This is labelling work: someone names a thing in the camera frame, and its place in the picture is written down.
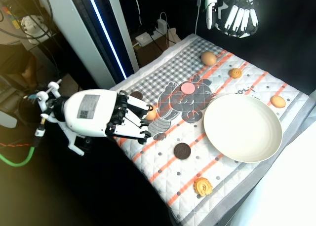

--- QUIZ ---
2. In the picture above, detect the grey column with blue light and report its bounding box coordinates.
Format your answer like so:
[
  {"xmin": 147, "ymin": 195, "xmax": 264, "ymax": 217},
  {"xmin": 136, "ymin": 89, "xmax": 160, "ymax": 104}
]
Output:
[{"xmin": 33, "ymin": 0, "xmax": 140, "ymax": 85}]

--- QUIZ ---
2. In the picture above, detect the white power strip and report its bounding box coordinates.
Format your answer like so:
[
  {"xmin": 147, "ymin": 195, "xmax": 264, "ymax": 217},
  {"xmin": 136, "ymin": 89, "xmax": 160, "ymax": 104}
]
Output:
[{"xmin": 134, "ymin": 31, "xmax": 158, "ymax": 48}]

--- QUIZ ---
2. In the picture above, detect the spiral rosette butter cookie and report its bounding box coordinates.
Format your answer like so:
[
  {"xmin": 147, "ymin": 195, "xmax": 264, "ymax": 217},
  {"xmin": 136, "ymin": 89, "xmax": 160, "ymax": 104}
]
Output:
[{"xmin": 228, "ymin": 68, "xmax": 243, "ymax": 79}]

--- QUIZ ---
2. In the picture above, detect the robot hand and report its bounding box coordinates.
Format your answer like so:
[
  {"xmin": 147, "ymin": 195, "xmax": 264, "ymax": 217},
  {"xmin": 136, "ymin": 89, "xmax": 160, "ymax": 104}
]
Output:
[
  {"xmin": 63, "ymin": 88, "xmax": 154, "ymax": 145},
  {"xmin": 205, "ymin": 0, "xmax": 259, "ymax": 38}
]

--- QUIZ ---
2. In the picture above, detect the green cable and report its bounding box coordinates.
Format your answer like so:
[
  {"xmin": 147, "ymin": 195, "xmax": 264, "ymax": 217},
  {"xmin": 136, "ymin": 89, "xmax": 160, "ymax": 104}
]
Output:
[{"xmin": 0, "ymin": 146, "xmax": 35, "ymax": 167}]

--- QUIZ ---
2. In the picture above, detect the cream round plate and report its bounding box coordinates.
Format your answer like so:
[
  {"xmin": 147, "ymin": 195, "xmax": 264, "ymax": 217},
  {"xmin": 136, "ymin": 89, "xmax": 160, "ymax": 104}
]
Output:
[{"xmin": 203, "ymin": 94, "xmax": 283, "ymax": 164}]

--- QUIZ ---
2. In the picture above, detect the black cable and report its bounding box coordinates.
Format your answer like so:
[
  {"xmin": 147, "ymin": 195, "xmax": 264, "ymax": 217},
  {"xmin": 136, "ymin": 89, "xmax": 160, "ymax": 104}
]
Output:
[{"xmin": 0, "ymin": 0, "xmax": 54, "ymax": 40}]

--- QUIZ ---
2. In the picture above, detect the pink sandwich cookie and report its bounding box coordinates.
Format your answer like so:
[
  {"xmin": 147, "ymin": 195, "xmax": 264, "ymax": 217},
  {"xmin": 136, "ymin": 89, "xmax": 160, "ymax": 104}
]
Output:
[{"xmin": 181, "ymin": 82, "xmax": 196, "ymax": 95}]

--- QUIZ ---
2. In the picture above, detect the brown egg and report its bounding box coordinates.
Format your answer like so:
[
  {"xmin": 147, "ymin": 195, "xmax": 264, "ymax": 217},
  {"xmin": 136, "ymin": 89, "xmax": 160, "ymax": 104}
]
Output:
[
  {"xmin": 144, "ymin": 107, "xmax": 158, "ymax": 120},
  {"xmin": 200, "ymin": 51, "xmax": 218, "ymax": 66}
]

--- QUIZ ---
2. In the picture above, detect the flower-shaped butter cookie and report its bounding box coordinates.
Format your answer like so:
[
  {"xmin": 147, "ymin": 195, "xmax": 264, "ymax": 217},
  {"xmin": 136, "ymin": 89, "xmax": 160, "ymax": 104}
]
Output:
[{"xmin": 193, "ymin": 177, "xmax": 213, "ymax": 196}]

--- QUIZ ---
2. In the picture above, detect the quilt with printed bear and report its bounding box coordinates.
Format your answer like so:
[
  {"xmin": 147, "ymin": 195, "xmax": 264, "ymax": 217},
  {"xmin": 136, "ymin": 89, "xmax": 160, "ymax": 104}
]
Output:
[{"xmin": 110, "ymin": 33, "xmax": 311, "ymax": 223}]

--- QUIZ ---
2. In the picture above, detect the brown cardboard box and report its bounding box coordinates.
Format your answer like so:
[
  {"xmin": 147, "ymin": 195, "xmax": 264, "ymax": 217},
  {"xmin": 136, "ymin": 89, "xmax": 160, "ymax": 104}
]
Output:
[{"xmin": 137, "ymin": 28, "xmax": 184, "ymax": 67}]

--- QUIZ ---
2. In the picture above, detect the white plastic device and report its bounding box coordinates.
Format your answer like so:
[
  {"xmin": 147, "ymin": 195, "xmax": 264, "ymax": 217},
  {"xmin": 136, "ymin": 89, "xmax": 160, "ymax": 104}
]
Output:
[{"xmin": 21, "ymin": 13, "xmax": 52, "ymax": 44}]

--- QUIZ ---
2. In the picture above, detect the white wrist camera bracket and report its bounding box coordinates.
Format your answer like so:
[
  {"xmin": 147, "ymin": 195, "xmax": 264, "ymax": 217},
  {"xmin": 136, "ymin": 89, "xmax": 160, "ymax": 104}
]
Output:
[{"xmin": 48, "ymin": 116, "xmax": 93, "ymax": 157}]

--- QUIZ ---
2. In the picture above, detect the smooth round biscuit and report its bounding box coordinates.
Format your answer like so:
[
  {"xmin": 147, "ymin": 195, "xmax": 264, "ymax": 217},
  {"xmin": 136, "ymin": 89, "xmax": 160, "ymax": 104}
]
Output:
[{"xmin": 270, "ymin": 95, "xmax": 286, "ymax": 109}]

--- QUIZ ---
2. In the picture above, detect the white charger plug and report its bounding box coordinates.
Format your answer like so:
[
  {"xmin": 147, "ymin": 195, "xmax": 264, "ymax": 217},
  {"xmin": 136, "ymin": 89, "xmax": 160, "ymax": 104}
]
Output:
[{"xmin": 157, "ymin": 18, "xmax": 168, "ymax": 32}]

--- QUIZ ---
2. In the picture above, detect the brown chocolate sandwich cookie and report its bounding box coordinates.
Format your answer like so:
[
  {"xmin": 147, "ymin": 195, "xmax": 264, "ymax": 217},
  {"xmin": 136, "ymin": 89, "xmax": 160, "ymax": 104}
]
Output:
[
  {"xmin": 130, "ymin": 90, "xmax": 144, "ymax": 101},
  {"xmin": 173, "ymin": 142, "xmax": 192, "ymax": 160}
]

